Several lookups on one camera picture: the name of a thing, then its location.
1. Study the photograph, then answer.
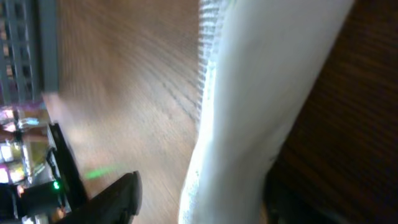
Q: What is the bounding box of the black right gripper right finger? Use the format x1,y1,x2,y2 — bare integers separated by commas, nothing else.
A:
263,169,338,224

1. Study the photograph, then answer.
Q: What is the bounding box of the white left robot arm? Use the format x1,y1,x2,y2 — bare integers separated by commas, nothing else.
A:
1,123,89,223

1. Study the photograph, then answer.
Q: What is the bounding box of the white tube brown cap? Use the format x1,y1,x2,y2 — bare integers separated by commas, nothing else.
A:
178,0,353,223

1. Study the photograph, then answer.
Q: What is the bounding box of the grey plastic basket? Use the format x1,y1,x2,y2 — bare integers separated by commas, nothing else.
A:
1,0,59,106

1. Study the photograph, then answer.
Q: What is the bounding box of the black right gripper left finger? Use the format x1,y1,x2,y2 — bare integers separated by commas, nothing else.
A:
57,171,142,224

